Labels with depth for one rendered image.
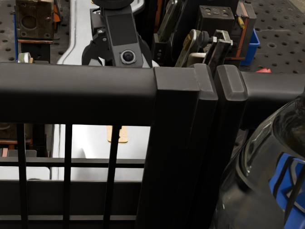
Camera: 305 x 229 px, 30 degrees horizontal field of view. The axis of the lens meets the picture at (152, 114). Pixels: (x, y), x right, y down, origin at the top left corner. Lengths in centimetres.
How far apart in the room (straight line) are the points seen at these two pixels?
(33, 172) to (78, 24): 47
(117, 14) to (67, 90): 64
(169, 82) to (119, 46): 61
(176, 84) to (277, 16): 187
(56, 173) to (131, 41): 27
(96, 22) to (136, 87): 68
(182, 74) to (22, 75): 8
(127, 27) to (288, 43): 116
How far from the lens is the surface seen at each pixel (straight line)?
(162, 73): 29
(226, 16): 122
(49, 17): 137
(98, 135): 105
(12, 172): 99
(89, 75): 29
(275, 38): 201
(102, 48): 95
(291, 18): 216
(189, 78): 29
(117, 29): 90
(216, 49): 96
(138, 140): 105
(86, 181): 36
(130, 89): 28
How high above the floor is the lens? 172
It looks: 41 degrees down
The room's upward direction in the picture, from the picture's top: 9 degrees clockwise
